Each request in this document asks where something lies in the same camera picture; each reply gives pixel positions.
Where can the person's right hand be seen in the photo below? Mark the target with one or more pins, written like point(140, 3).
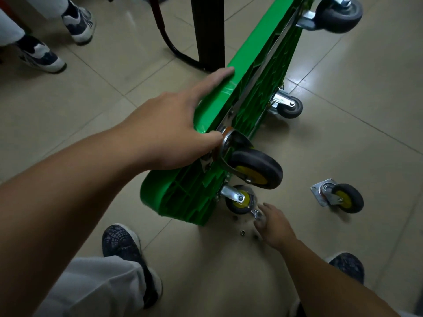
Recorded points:
point(276, 229)

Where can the person's left hand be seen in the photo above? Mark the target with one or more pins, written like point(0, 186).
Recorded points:
point(165, 128)

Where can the silver wrench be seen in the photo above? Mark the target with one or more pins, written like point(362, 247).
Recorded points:
point(255, 213)

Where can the green platform trolley deck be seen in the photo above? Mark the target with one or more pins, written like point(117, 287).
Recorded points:
point(185, 194)

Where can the person's left forearm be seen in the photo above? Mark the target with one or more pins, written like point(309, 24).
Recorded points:
point(49, 211)

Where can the person's right forearm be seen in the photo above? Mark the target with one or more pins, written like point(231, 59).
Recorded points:
point(330, 287)

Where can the person's dark shoe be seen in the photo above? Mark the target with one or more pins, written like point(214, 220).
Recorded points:
point(348, 265)
point(120, 242)

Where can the person's light trousers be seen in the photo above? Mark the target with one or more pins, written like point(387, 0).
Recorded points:
point(92, 287)

